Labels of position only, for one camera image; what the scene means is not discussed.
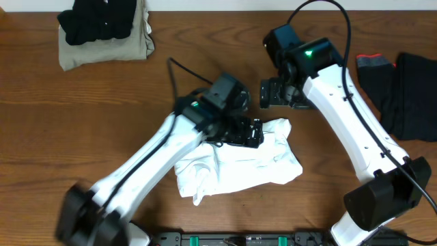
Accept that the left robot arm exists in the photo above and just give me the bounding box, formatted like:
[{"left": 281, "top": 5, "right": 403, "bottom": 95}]
[{"left": 55, "top": 96, "right": 264, "bottom": 246}]

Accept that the white t-shirt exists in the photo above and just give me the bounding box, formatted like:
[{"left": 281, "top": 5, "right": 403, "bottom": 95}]
[{"left": 174, "top": 118, "right": 302, "bottom": 206}]

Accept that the folded black garment on stack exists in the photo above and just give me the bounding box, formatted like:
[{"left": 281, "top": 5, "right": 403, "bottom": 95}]
[{"left": 57, "top": 0, "right": 137, "bottom": 46}]

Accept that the black garment with red trim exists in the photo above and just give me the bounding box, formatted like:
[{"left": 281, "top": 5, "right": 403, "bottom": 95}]
[{"left": 356, "top": 53, "right": 397, "bottom": 134}]

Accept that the folded khaki garment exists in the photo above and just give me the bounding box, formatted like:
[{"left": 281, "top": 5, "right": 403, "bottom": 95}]
[{"left": 59, "top": 0, "right": 155, "bottom": 71}]

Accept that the black garment right edge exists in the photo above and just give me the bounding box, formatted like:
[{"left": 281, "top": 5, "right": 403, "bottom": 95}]
[{"left": 391, "top": 53, "right": 436, "bottom": 141}]

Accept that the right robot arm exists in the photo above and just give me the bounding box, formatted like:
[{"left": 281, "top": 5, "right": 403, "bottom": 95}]
[{"left": 259, "top": 36, "right": 432, "bottom": 245}]

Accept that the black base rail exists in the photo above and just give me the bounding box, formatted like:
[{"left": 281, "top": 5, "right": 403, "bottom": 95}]
[{"left": 150, "top": 228, "right": 409, "bottom": 246}]

